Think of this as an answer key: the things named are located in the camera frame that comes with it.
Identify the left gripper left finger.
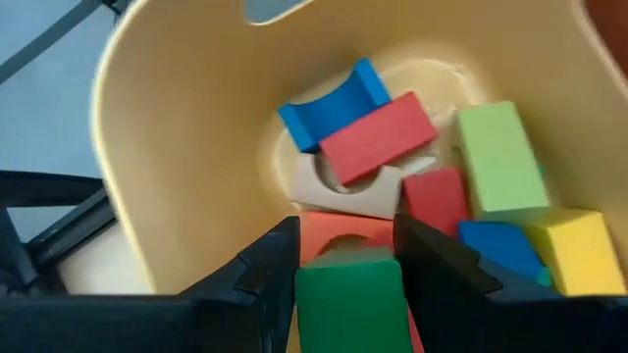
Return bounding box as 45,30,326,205
180,215,302,353

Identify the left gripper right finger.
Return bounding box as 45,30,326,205
392,213,561,353

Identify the red arch block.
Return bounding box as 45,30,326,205
318,90,440,188
405,306,426,353
401,166,473,240

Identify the blue arch block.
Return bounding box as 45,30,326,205
457,220,547,284
277,57,393,154

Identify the orange arch block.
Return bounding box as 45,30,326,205
297,210,396,269

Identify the white arch block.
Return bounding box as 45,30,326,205
286,153,404,221

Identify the light green arch block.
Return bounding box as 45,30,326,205
452,99,551,223

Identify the yellow arch block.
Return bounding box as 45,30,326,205
523,207,628,298

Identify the yellow plastic bin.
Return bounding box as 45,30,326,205
90,0,628,300

